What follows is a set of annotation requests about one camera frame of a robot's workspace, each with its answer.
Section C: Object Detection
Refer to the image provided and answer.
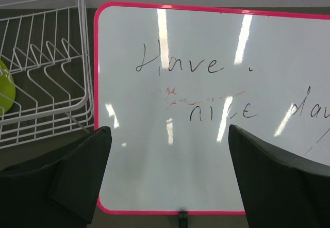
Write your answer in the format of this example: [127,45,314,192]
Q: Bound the pink framed whiteboard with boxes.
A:
[94,2,329,215]

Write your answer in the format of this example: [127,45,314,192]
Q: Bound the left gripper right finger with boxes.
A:
[228,125,329,228]

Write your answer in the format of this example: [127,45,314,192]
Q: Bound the white wire dish rack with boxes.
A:
[1,0,94,149]

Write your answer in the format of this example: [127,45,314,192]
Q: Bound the right black whiteboard foot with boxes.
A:
[178,210,188,228]

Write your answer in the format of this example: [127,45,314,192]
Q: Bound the lime green plate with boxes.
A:
[1,60,16,116]

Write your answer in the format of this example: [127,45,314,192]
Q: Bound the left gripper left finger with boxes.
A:
[1,126,112,227]

